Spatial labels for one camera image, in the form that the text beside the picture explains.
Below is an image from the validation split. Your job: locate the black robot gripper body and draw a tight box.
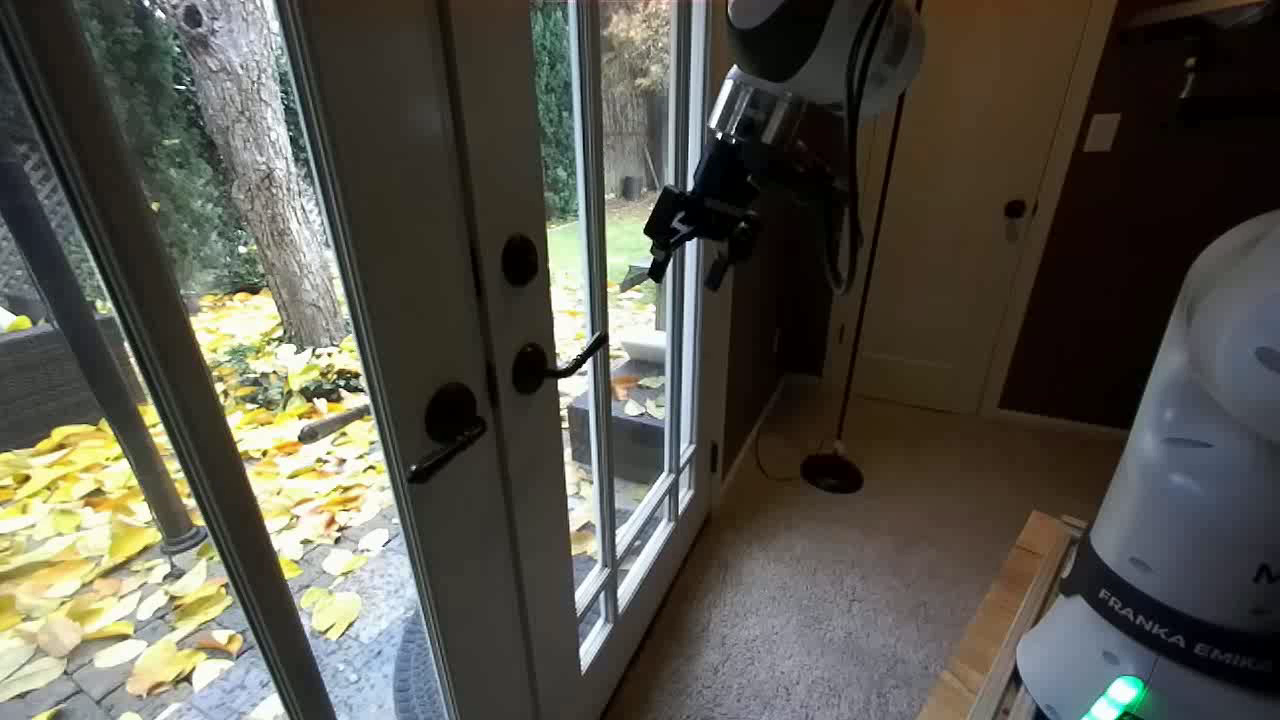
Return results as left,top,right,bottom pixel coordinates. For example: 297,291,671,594
678,140,760,254

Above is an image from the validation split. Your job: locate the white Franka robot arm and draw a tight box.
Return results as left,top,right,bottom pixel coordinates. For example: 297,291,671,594
643,0,1280,720

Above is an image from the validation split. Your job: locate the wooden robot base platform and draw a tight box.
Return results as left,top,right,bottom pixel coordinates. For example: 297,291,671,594
916,513,1084,720

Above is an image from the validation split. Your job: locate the black deadbolt lock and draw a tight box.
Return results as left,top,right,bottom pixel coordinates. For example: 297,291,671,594
502,230,541,287

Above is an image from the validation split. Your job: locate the white interior door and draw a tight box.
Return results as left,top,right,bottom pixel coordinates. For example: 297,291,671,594
858,0,1115,411

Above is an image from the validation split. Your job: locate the white glass french door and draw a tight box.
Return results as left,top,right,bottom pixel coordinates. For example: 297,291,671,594
5,0,698,720

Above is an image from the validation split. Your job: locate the large tree trunk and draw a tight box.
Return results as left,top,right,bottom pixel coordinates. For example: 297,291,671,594
157,0,347,346

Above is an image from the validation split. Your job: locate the dark outdoor planter box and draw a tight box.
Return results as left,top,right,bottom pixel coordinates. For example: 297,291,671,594
0,323,103,448

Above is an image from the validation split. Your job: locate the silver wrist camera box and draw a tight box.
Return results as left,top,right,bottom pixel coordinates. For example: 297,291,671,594
708,62,802,145

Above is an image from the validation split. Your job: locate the black lever door handle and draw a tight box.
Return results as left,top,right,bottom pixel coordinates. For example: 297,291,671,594
514,330,610,395

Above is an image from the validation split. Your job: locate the black outer door handle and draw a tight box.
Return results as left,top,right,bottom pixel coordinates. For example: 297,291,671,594
409,382,490,484

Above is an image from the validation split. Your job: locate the white wall light switch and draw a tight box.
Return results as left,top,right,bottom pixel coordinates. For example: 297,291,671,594
1079,111,1119,151

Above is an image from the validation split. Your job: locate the black patio post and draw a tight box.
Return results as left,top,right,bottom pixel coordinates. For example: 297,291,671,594
0,145,203,556

